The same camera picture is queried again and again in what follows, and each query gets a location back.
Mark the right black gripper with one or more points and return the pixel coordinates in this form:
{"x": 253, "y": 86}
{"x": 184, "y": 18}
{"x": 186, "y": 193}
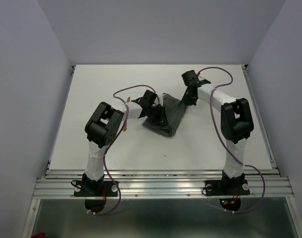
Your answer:
{"x": 188, "y": 101}

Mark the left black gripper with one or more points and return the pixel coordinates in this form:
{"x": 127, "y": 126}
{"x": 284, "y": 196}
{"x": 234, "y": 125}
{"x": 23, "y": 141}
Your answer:
{"x": 162, "y": 117}

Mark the grey cloth napkin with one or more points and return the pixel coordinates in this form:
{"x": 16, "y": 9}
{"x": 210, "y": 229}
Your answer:
{"x": 174, "y": 112}

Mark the gold knife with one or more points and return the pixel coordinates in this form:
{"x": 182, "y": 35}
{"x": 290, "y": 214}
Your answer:
{"x": 128, "y": 99}

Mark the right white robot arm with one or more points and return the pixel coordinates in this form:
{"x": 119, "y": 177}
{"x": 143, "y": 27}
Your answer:
{"x": 236, "y": 125}

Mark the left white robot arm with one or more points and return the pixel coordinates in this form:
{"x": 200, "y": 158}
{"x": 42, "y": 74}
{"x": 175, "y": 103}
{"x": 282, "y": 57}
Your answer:
{"x": 105, "y": 126}

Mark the red object at corner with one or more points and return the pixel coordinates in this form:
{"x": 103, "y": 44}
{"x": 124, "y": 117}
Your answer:
{"x": 39, "y": 235}

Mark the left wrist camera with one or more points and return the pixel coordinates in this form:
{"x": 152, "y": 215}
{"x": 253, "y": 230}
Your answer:
{"x": 161, "y": 99}

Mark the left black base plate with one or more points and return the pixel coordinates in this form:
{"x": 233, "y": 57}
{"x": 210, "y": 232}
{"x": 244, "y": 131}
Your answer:
{"x": 103, "y": 189}

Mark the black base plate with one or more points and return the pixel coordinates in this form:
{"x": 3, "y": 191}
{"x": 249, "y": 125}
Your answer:
{"x": 222, "y": 188}
{"x": 103, "y": 189}

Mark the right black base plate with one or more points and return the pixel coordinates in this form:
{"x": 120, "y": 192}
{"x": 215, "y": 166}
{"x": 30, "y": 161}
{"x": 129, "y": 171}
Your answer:
{"x": 222, "y": 188}

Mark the aluminium mounting rail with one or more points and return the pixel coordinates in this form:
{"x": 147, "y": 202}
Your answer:
{"x": 158, "y": 184}

